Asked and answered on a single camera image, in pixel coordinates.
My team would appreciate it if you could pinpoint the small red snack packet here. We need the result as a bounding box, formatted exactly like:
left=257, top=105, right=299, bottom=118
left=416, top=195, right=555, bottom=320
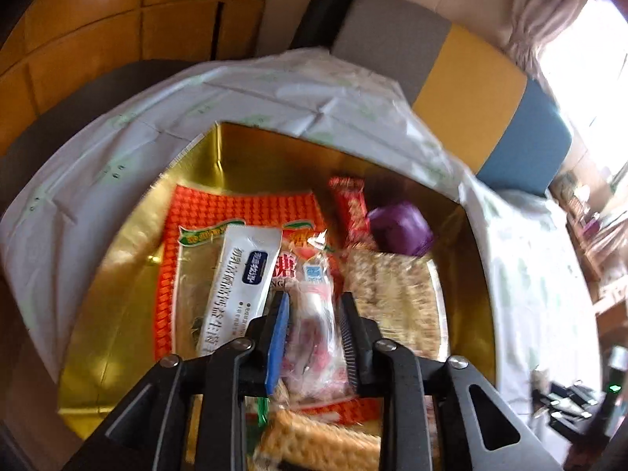
left=328, top=177, right=371, bottom=248

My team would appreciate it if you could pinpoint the wooden wardrobe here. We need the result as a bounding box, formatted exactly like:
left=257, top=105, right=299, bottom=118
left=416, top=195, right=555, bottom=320
left=0, top=0, right=325, bottom=158

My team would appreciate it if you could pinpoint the grey yellow blue upholstered chair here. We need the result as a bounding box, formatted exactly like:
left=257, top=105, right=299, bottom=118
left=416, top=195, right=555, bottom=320
left=330, top=0, right=574, bottom=196

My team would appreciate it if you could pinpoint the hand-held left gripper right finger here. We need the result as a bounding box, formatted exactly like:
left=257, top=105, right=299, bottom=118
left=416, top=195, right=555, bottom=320
left=340, top=292, right=565, bottom=471

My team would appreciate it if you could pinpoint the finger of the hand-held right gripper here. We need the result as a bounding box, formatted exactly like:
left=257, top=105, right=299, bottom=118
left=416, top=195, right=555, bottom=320
left=536, top=382, right=598, bottom=406
left=534, top=406, right=598, bottom=431

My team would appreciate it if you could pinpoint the wooden side desk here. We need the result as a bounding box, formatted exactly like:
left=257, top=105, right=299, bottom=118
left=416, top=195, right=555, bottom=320
left=552, top=167, right=628, bottom=349

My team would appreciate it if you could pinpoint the purple snack packet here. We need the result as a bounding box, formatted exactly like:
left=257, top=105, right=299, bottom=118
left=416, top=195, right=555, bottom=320
left=367, top=201, right=435, bottom=257

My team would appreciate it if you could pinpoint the clear red white snack packet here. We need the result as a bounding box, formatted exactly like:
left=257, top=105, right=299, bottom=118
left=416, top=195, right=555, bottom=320
left=287, top=230, right=356, bottom=405

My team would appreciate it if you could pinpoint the yellow crispy snack packet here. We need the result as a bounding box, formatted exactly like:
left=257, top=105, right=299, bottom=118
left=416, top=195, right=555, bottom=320
left=341, top=248, right=440, bottom=359

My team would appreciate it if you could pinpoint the white sachet packet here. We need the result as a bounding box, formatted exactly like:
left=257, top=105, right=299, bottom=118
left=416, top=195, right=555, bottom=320
left=196, top=226, right=284, bottom=356

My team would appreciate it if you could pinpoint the window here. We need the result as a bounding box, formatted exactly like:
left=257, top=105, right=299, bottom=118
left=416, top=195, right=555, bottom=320
left=535, top=0, right=628, bottom=168

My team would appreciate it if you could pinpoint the black rolled mat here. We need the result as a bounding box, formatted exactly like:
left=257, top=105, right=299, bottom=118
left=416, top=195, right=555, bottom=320
left=289, top=0, right=369, bottom=52

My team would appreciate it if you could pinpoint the large red orange snack packet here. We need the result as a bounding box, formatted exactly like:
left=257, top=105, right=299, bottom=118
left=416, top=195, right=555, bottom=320
left=154, top=184, right=383, bottom=427

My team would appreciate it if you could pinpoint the gold metal tin box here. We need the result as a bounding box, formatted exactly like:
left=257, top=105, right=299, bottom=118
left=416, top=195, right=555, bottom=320
left=58, top=122, right=497, bottom=442

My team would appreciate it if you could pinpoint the green-edged cracker packet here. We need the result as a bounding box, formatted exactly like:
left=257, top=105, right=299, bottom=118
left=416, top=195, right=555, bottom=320
left=252, top=395, right=383, bottom=471

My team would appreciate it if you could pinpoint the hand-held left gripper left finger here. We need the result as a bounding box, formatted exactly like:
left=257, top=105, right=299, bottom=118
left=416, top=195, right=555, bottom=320
left=61, top=290, right=291, bottom=471

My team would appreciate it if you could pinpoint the beige tied curtain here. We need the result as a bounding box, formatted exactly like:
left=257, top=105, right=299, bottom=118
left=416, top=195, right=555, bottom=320
left=505, top=0, right=590, bottom=79

